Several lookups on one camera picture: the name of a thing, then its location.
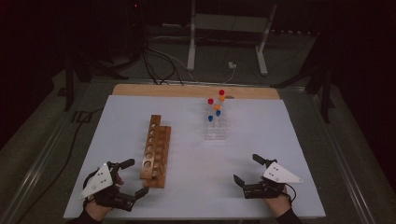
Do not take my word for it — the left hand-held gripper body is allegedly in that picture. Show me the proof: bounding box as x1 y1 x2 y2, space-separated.
78 161 138 213

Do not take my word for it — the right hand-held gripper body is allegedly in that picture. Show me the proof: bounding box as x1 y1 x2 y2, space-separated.
242 161 304 200

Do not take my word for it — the wooden test tube rack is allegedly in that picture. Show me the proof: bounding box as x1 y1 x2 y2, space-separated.
139 114 172 189

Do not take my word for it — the clear acrylic test tube rack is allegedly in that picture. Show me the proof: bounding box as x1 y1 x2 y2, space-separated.
204 102 230 141

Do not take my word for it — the person's right hand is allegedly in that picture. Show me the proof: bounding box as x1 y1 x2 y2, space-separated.
263 184 293 218

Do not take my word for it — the person's left hand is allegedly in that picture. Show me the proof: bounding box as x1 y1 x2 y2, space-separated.
83 174 125 222

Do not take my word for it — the white table sheet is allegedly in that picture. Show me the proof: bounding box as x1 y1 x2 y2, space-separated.
63 94 327 220

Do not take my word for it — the black tripod stand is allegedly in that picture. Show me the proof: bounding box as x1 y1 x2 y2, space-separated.
57 52 129 112
270 31 337 124

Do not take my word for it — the grey metal stand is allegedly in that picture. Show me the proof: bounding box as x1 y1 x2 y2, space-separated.
186 0 278 77

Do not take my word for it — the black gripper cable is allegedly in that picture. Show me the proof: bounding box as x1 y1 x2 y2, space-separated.
284 182 297 206

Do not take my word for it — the black floor cable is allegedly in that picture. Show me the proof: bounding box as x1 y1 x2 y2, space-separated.
15 106 106 224

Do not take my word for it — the white cable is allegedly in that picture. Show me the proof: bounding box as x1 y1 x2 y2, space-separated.
148 35 237 85

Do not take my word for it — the black cable bundle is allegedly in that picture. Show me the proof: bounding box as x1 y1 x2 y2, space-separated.
141 43 185 86

